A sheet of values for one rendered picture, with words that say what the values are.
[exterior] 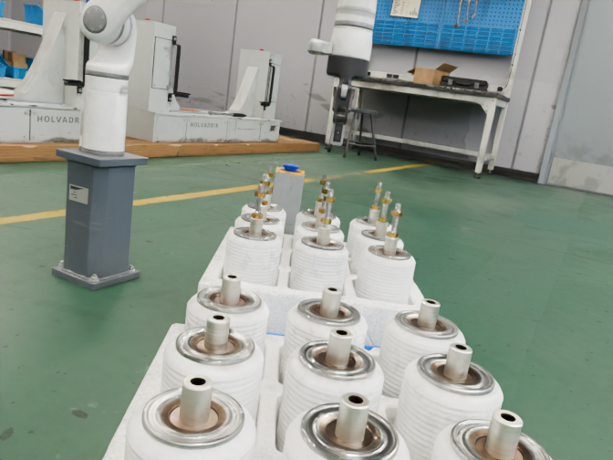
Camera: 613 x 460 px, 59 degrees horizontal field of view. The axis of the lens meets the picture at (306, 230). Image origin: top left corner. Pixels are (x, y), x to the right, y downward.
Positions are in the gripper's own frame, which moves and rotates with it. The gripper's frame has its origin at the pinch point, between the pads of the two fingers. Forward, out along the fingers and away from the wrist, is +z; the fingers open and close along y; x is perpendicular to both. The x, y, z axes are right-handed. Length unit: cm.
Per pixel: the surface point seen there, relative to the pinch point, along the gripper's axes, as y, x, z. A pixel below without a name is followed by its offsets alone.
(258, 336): -46, 6, 21
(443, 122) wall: 487, -112, 0
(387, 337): -43.1, -9.1, 19.6
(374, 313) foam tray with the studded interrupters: -18.8, -10.2, 26.4
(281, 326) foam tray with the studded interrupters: -19.8, 4.6, 30.7
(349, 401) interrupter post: -66, -3, 15
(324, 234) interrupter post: -12.8, -0.2, 15.8
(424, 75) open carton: 450, -78, -42
